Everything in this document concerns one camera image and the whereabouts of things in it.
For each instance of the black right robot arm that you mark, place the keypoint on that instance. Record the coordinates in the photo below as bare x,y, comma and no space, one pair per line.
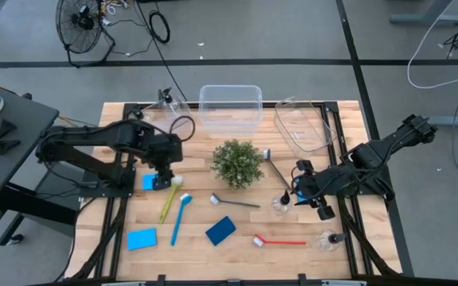
392,139

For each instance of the grey desk foot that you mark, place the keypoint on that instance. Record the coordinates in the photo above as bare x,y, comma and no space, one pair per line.
451,120
428,18

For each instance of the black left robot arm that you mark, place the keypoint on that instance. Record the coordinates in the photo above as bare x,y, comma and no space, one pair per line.
94,137

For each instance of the black side table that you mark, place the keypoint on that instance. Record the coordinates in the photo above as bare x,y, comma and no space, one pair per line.
6,171

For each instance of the red dish brush white bristles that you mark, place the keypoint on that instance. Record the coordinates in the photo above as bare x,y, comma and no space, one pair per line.
258,240

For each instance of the artificial green plant black pot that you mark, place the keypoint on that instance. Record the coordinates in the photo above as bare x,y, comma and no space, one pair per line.
237,163

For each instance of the yellow-green dish brush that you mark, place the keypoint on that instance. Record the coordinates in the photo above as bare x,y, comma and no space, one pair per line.
169,202

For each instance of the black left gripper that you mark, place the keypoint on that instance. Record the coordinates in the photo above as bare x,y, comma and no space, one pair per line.
165,151

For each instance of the teal dish brush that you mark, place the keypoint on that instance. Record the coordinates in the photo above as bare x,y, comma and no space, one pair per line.
179,220

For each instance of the black floor fan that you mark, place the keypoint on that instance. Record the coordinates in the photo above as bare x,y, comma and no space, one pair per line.
78,24

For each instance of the black triangular clamp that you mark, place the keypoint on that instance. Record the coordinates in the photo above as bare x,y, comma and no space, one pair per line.
4,146
5,129

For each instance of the dark blue scrub sponge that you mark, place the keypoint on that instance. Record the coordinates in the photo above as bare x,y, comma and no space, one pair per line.
221,230

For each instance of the black aluminium rig frame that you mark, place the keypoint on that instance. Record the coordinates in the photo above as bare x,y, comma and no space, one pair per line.
113,246

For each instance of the grey dish brush white bristles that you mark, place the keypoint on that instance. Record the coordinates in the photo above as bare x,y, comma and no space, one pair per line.
278,171
214,199

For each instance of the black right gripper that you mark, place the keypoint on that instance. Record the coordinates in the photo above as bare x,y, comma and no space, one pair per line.
316,184

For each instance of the tall frosted plastic bin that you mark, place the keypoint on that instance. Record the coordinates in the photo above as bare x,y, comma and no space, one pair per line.
229,119

